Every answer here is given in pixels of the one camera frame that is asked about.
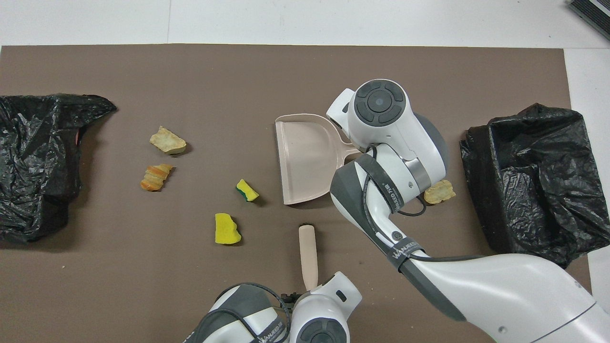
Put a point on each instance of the black plastic trash bag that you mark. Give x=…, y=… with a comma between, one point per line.
x=33, y=162
x=533, y=181

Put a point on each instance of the brown table mat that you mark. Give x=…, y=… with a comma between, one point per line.
x=143, y=286

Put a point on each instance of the beige plastic dustpan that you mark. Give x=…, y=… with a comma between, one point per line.
x=305, y=162

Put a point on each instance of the plain yellow sponge piece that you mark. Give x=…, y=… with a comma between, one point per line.
x=226, y=229

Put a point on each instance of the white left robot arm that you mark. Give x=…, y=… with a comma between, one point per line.
x=319, y=324

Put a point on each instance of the pale yellow bread piece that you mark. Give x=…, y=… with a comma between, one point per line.
x=441, y=193

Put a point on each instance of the beige brush with black bristles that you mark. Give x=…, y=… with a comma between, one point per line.
x=308, y=257

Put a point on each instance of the pale toast piece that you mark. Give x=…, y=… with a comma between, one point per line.
x=167, y=141

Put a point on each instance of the small yellow green sponge wedge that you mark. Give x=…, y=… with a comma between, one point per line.
x=248, y=190

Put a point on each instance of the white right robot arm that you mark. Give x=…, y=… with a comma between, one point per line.
x=500, y=290

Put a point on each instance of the striped orange bread piece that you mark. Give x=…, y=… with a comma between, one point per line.
x=155, y=177

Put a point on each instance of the dark grey ribbed device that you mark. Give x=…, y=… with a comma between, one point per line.
x=593, y=12

